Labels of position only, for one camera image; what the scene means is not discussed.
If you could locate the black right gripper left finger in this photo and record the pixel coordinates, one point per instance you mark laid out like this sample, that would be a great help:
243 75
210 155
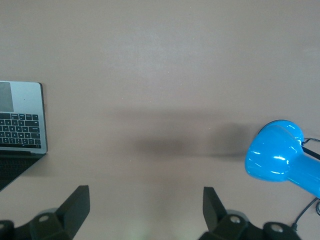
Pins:
72 212

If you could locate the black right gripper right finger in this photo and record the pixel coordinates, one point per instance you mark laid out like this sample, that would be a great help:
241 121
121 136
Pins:
215 212

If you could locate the silver laptop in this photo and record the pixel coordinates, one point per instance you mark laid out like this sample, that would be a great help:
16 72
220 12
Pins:
25 100

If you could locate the blue desk lamp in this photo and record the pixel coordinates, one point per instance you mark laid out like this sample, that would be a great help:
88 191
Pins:
270 155

